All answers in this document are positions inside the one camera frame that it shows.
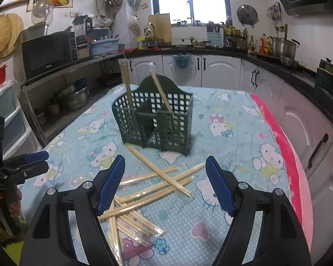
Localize hanging kitchen utensils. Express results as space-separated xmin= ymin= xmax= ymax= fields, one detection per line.
xmin=267 ymin=2 xmax=282 ymax=23

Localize round bamboo tray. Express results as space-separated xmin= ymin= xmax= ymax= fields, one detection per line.
xmin=0 ymin=13 xmax=24 ymax=59

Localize steel kettle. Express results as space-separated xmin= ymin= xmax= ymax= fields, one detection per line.
xmin=319 ymin=58 xmax=333 ymax=71

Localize steel bowl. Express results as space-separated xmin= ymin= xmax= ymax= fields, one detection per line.
xmin=281 ymin=57 xmax=299 ymax=67

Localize dark pot lid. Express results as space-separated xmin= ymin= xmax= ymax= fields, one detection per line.
xmin=237 ymin=5 xmax=258 ymax=25

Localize blue dish rack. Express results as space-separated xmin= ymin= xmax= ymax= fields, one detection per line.
xmin=89 ymin=28 xmax=120 ymax=56

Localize steel rectangular container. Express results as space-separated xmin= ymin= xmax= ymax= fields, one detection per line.
xmin=18 ymin=23 xmax=49 ymax=43

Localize metal kitchen shelf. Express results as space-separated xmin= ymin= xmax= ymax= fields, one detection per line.
xmin=18 ymin=51 xmax=125 ymax=147

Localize black blender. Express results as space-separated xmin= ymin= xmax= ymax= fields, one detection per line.
xmin=73 ymin=15 xmax=93 ymax=38

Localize black microwave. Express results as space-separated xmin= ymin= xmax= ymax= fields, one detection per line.
xmin=22 ymin=31 xmax=79 ymax=81

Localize glass pot lid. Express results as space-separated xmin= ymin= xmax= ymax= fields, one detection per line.
xmin=31 ymin=0 xmax=54 ymax=24

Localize wooden cutting board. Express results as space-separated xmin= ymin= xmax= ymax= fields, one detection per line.
xmin=148 ymin=13 xmax=172 ymax=43

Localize plastic drawer unit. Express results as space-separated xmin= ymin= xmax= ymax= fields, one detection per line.
xmin=0 ymin=83 xmax=42 ymax=158

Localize blue knife holder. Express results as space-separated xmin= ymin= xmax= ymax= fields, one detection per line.
xmin=207 ymin=23 xmax=225 ymax=47

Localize person's left hand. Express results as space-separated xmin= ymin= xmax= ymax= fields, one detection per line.
xmin=5 ymin=186 xmax=23 ymax=217

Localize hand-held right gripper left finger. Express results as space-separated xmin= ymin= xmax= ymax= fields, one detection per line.
xmin=19 ymin=155 xmax=126 ymax=266

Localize blue hanging basket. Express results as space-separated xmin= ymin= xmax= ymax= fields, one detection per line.
xmin=172 ymin=53 xmax=192 ymax=69

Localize steel stock pot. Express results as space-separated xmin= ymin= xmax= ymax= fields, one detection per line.
xmin=270 ymin=35 xmax=301 ymax=59

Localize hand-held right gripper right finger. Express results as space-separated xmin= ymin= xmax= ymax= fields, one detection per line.
xmin=205 ymin=156 xmax=313 ymax=266

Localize wooden wall rail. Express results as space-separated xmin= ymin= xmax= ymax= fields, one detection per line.
xmin=0 ymin=0 xmax=31 ymax=14

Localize blue wall utensil holder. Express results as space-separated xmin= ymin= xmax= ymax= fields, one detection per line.
xmin=128 ymin=0 xmax=149 ymax=9

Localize blue framed window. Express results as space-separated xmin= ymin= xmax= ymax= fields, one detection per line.
xmin=152 ymin=0 xmax=230 ymax=27

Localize pile of chopsticks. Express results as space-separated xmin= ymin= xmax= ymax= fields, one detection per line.
xmin=98 ymin=144 xmax=206 ymax=266

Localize steel pot with lid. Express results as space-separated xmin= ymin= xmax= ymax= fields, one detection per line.
xmin=62 ymin=87 xmax=89 ymax=110

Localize steel faucet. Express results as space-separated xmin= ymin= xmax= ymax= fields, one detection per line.
xmin=144 ymin=22 xmax=156 ymax=41

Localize teal canister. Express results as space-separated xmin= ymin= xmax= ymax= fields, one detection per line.
xmin=315 ymin=68 xmax=333 ymax=95

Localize cat print blue blanket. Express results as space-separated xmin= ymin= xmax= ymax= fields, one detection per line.
xmin=18 ymin=84 xmax=292 ymax=266

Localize green plastic utensil basket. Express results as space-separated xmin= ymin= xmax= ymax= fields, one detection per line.
xmin=112 ymin=75 xmax=194 ymax=157

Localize white kitchen cabinets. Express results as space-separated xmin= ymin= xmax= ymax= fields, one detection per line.
xmin=118 ymin=53 xmax=333 ymax=264

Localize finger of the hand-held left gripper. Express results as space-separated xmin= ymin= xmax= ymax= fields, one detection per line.
xmin=6 ymin=161 xmax=49 ymax=178
xmin=1 ymin=151 xmax=50 ymax=169

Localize cooking oil bottle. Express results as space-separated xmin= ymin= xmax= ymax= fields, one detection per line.
xmin=259 ymin=33 xmax=268 ymax=54

